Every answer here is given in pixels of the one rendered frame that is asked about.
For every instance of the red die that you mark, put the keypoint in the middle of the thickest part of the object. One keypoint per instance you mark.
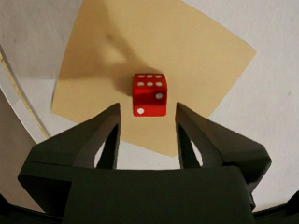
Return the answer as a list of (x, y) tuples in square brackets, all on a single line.
[(149, 93)]

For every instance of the tan mat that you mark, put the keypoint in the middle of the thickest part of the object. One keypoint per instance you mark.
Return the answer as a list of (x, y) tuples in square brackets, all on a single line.
[(112, 40)]

